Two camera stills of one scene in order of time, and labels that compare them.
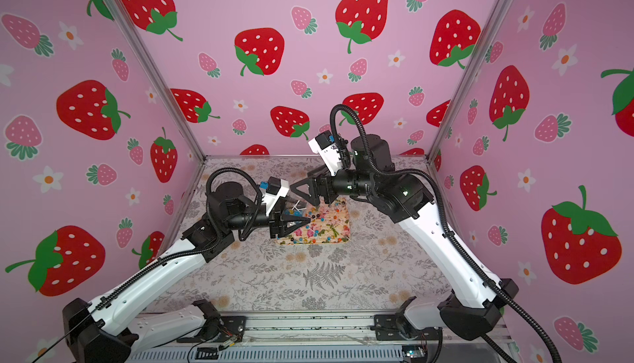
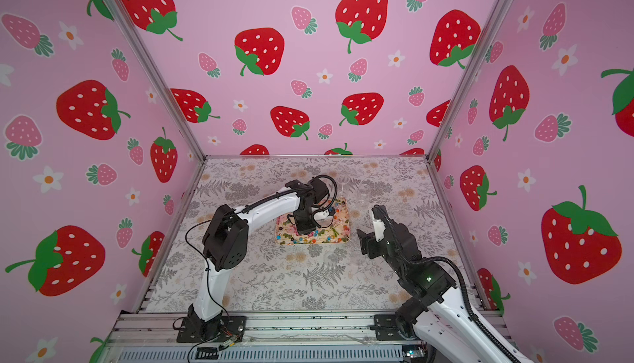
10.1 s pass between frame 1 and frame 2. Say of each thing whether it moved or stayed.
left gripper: moved
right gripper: moved
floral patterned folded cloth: stayed
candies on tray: stayed
